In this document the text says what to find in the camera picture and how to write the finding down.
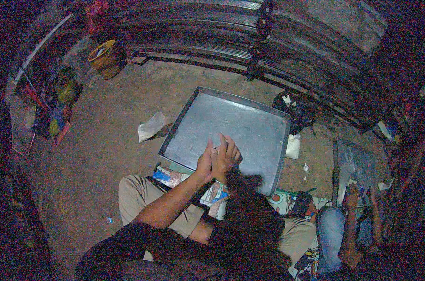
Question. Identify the person's right hand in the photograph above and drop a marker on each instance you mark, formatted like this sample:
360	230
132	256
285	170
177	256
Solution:
224	160

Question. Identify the person's left hand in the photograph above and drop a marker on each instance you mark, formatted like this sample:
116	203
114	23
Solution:
203	165

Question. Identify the person's left fingers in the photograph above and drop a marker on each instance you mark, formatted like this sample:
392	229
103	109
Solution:
209	146

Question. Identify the person's right fingers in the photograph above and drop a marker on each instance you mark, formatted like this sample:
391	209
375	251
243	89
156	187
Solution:
230	147

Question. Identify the large square metal tray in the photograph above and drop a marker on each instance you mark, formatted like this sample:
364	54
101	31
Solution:
233	126

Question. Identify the white plastic bag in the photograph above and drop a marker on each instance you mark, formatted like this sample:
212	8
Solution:
150	127

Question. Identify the white packet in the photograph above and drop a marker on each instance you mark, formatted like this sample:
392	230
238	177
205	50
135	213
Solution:
293	147

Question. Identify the colourful printed mat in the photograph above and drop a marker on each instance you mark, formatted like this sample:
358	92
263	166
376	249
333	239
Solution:
282	202

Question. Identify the black bowl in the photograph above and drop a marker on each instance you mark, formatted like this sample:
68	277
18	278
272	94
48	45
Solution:
296	110

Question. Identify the person's body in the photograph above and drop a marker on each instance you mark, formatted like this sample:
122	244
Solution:
247	228

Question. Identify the person's legs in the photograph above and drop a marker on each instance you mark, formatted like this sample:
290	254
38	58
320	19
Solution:
138	196

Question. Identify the small black object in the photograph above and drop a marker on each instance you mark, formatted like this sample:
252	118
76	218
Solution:
302	203

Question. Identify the small blue scrap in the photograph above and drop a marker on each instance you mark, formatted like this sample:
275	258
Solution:
110	220

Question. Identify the metal tray with plastic sheet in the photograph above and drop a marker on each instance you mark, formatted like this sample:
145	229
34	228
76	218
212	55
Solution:
356	161

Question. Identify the rack of metal trays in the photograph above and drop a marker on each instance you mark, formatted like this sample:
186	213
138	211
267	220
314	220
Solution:
303	38

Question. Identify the yellow bucket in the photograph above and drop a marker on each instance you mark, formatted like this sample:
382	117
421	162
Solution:
105	58

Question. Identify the heap of colourful things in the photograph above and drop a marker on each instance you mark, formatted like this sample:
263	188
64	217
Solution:
56	105

